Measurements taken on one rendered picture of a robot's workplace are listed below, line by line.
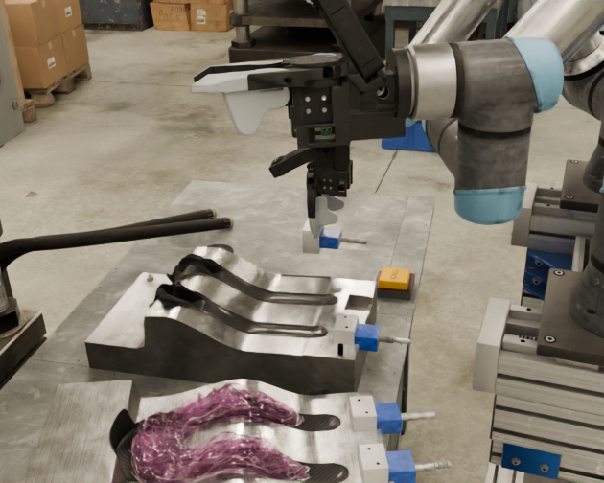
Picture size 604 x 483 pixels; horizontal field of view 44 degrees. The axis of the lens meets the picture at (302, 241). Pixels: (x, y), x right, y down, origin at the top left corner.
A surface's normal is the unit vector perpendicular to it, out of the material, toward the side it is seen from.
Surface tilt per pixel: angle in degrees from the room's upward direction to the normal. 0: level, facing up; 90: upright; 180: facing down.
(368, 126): 83
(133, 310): 0
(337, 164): 90
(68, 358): 0
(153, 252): 0
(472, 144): 90
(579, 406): 90
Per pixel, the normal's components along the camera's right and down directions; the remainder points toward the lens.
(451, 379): -0.03, -0.88
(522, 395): -0.35, 0.44
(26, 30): -0.14, 0.46
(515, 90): 0.09, 0.46
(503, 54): 0.02, -0.44
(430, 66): 0.04, -0.14
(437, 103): 0.11, 0.75
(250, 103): 0.30, 0.31
